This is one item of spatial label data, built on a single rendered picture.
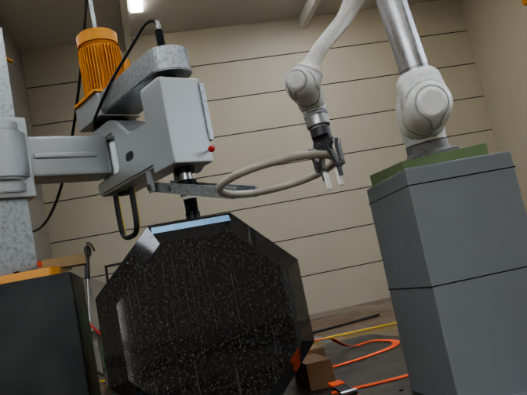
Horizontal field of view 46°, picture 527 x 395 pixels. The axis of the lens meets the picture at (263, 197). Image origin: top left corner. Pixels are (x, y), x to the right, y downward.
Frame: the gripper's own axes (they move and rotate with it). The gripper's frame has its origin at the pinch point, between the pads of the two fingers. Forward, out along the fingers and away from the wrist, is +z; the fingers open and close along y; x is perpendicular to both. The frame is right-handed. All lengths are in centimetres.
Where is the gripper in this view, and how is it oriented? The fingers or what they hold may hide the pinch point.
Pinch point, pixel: (333, 179)
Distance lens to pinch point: 228.6
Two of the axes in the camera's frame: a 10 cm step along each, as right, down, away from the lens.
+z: 2.4, 9.5, -2.0
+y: -7.7, 3.1, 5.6
